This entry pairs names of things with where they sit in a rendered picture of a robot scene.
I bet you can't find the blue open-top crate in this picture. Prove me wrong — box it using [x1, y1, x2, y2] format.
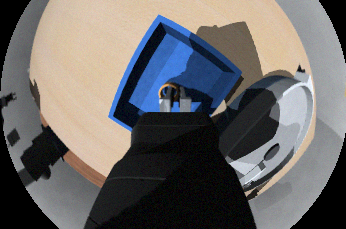
[108, 14, 242, 131]

